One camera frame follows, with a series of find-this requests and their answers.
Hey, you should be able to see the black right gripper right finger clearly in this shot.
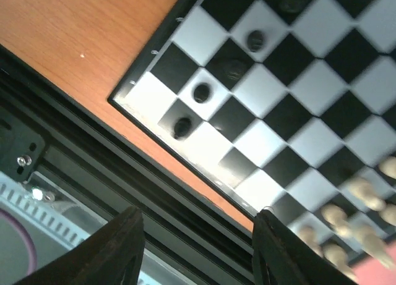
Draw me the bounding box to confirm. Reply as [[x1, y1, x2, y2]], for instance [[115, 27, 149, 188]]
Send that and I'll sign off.
[[252, 210, 355, 285]]

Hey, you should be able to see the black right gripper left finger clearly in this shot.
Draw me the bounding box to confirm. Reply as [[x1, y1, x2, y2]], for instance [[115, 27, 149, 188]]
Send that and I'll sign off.
[[16, 206, 145, 285]]

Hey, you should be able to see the black pawn piece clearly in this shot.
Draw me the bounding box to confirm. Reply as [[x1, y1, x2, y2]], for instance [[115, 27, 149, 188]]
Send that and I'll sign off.
[[223, 59, 247, 81], [192, 82, 212, 104], [246, 29, 267, 53], [173, 117, 192, 140]]

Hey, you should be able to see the black and white chessboard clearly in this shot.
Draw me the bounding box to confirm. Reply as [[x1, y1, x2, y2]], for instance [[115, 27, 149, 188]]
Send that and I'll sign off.
[[107, 0, 396, 267]]

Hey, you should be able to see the white pawn near end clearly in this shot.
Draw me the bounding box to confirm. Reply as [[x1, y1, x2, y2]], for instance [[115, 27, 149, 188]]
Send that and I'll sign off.
[[298, 226, 323, 258]]

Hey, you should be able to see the white rook near corner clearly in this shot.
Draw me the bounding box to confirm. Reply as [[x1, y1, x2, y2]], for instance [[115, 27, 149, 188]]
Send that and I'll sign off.
[[323, 244, 358, 283]]

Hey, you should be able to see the pink plastic tray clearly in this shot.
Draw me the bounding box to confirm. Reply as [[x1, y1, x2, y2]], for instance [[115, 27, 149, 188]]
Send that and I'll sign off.
[[353, 257, 395, 285]]

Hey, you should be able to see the light blue cable duct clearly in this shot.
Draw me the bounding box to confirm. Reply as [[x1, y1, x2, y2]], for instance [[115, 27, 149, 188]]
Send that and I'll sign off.
[[1, 181, 90, 250]]

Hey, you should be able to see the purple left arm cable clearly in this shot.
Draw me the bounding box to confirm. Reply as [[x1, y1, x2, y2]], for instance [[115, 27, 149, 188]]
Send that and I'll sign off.
[[0, 208, 38, 276]]

